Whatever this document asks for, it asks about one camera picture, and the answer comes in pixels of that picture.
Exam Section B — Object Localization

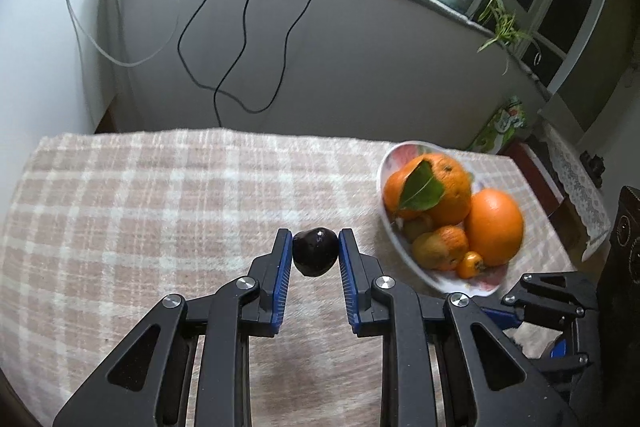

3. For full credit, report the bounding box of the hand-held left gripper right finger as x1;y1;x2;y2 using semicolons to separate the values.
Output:
338;228;583;427

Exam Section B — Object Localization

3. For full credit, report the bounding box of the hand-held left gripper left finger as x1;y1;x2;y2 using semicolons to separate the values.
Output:
52;228;293;427

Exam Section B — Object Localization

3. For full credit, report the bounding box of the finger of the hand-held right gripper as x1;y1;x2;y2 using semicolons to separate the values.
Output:
530;339;588;388
482;273;598;330

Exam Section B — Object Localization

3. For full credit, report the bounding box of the dark purple plum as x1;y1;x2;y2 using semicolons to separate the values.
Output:
292;228;338;278

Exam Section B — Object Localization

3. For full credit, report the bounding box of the large smooth orange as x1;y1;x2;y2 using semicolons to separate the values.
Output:
464;188;525;268

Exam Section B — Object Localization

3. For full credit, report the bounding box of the white floral bowl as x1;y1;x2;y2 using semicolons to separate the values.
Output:
376;141;516;298

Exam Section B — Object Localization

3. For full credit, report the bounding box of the green round fruit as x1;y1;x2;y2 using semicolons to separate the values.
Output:
402;212;435;243

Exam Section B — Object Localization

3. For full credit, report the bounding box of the small orange kumquat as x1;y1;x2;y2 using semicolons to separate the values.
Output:
456;252;487;279

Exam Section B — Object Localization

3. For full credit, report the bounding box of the mandarin with green leaf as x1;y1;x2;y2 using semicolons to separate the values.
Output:
382;159;446;220

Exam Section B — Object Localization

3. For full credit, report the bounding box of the dark wooden cabinet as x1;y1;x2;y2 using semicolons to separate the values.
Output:
500;139;586;258

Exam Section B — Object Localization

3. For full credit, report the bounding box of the white lace cloth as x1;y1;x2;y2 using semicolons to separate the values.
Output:
542;122;613;263

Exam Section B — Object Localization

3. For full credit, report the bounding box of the rough-skinned mandarin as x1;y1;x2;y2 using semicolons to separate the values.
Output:
400;153;473;228

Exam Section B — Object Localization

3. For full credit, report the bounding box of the small dark figurine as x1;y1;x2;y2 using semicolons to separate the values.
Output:
580;150;606;188

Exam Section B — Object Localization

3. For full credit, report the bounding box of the beige plaid cloth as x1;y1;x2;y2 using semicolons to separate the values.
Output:
0;127;576;427

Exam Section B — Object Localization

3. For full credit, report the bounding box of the green printed box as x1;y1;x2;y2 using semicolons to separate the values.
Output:
470;96;528;155

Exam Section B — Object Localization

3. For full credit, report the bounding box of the black cable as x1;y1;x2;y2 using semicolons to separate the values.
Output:
213;0;258;128
177;0;328;114

